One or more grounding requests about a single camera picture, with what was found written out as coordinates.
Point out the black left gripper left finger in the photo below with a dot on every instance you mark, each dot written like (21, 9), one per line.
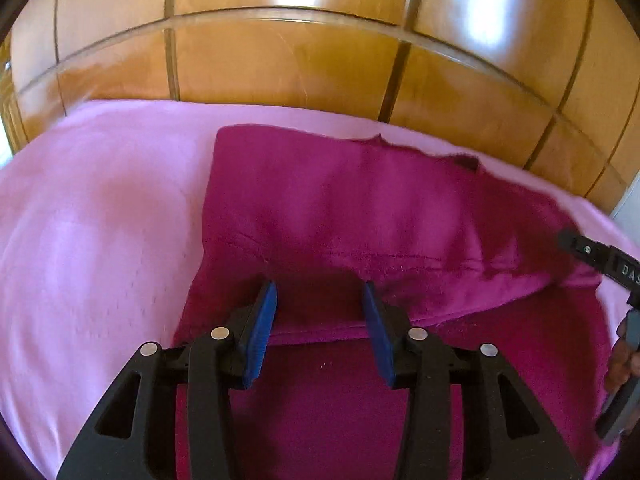
(131, 433)

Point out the person's right hand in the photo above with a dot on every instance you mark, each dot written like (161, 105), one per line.
(623, 362)

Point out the pink bed sheet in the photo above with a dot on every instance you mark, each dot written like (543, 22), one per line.
(101, 239)

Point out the magenta small garment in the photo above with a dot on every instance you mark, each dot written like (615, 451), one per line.
(466, 254)

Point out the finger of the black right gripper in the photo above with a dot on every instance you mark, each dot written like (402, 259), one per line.
(584, 249)

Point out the wooden panelled wardrobe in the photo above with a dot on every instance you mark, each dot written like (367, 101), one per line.
(550, 86)

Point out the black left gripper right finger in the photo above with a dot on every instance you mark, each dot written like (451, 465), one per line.
(473, 400)

